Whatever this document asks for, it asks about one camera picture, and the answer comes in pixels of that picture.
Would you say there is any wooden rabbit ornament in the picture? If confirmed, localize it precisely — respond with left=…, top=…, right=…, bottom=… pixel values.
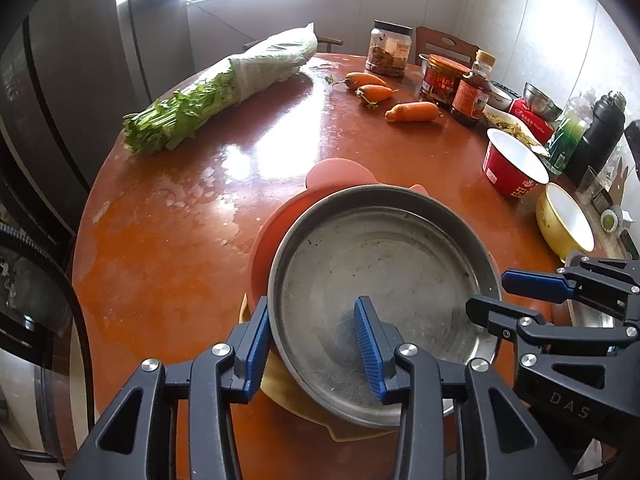
left=607, top=157, right=632, bottom=206

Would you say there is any green plastic bottle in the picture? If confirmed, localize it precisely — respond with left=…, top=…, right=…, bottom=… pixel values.
left=544, top=92, right=596, bottom=176

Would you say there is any yellow bowl with handles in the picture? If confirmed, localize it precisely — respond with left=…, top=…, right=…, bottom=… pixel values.
left=535, top=182, right=596, bottom=261

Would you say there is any bagged celery bunch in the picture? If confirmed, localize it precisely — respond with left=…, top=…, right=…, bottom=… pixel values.
left=122, top=22, right=319, bottom=156

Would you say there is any black thermos flask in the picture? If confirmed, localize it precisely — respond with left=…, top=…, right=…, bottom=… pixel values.
left=565, top=91, right=627, bottom=186

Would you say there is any clear plastic cup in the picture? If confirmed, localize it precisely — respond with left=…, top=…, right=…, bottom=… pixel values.
left=575, top=165, right=603, bottom=196

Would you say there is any red tissue packet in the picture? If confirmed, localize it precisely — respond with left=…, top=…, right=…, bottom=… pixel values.
left=509, top=97, right=556, bottom=143

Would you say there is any red paper bowl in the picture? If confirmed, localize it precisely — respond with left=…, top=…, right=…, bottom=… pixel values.
left=481, top=128, right=550, bottom=198

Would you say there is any white bowl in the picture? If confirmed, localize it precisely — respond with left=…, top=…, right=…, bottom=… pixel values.
left=487, top=80, right=521, bottom=111

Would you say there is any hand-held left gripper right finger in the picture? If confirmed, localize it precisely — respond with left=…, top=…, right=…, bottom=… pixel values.
left=353, top=296, right=576, bottom=480

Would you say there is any carrot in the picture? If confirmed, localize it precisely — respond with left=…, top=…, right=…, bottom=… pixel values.
left=332, top=72, right=388, bottom=92
left=385, top=102, right=443, bottom=123
left=356, top=85, right=398, bottom=108

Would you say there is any grey refrigerator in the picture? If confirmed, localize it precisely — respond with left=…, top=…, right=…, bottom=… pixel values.
left=0, top=0, right=196, bottom=211

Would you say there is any yellow shell-shaped plate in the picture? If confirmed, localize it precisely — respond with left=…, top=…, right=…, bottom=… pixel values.
left=239, top=295, right=401, bottom=443

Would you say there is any white oval plate with food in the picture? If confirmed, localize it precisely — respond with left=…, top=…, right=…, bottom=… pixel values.
left=482, top=105, right=551, bottom=156

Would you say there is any wooden chair with cutout back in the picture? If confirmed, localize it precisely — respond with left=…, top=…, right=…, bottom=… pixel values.
left=414, top=26, right=481, bottom=67

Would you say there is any clear jar with black lid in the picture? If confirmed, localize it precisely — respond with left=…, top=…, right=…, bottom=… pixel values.
left=365, top=20, right=414, bottom=78

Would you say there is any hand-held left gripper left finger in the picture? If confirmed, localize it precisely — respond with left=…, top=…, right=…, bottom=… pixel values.
left=60, top=302, right=273, bottom=480

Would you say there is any small steel cup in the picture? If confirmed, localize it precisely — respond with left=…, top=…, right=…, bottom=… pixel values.
left=523, top=82, right=563, bottom=121

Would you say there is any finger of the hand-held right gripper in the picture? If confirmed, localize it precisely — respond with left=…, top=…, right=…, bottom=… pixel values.
left=501, top=255, right=640, bottom=321
left=465, top=296, right=640, bottom=361

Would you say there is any brown sauce bottle orange cap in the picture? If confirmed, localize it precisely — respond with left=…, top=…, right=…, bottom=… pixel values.
left=451, top=50, right=497, bottom=128

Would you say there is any red-lidded chili sauce jar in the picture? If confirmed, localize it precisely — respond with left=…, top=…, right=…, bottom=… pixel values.
left=419, top=53, right=472, bottom=107

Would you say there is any large steel bowl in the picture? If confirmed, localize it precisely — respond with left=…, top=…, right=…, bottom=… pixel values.
left=564, top=250, right=618, bottom=328

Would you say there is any pink crab-shaped plate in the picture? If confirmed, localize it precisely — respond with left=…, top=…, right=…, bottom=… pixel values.
left=247, top=157, right=431, bottom=311

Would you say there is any steel pan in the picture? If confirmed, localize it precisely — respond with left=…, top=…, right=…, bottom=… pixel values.
left=267, top=185, right=503, bottom=428

